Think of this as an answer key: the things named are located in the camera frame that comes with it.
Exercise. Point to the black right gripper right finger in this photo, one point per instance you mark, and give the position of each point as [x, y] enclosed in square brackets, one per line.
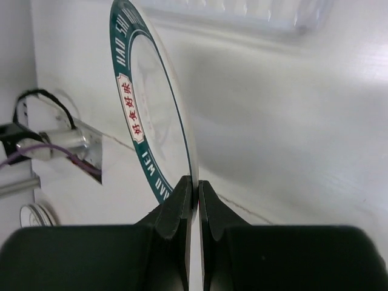
[239, 256]

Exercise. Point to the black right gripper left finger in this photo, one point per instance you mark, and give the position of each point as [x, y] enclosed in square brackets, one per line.
[152, 254]

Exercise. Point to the plate with dark green rim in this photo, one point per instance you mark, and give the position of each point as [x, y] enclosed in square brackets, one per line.
[152, 101]

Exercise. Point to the white wire dish rack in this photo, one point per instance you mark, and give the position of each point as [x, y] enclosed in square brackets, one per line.
[282, 16]

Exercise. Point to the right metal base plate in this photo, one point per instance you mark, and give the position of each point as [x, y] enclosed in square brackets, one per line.
[86, 145]

